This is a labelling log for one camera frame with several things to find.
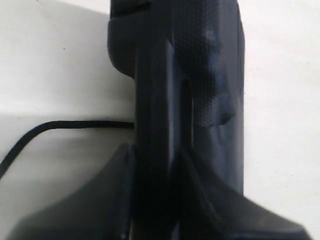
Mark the black plastic carrying case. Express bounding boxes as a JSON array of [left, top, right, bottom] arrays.
[[107, 0, 245, 240]]

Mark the black cord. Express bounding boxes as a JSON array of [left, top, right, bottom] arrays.
[[0, 120, 136, 177]]

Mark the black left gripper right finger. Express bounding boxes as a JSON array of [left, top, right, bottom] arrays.
[[178, 147, 311, 240]]

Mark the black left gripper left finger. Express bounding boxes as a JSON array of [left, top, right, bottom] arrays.
[[8, 143, 136, 240]]

